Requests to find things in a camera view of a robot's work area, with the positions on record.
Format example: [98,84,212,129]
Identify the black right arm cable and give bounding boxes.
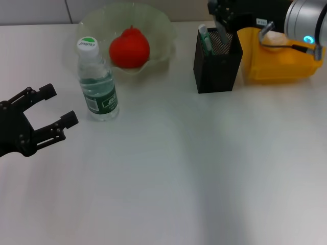
[257,21,327,61]

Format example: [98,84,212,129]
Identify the white paper ball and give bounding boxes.
[263,32,289,53]

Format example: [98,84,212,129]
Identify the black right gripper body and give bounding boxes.
[229,0,292,33]

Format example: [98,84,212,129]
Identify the black mesh pen holder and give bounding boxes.
[193,26,244,94]

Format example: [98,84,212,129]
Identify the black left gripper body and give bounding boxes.
[0,100,36,158]

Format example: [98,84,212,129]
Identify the mint green pen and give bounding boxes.
[198,24,215,56]

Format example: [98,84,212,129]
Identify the yellow plastic bin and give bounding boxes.
[236,27,323,85]

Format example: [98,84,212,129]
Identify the red-orange plush orange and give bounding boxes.
[109,24,151,69]

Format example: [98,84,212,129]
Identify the translucent green fruit bowl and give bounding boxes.
[77,3,177,84]

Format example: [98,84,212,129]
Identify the clear green-label water bottle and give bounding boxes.
[76,36,120,122]

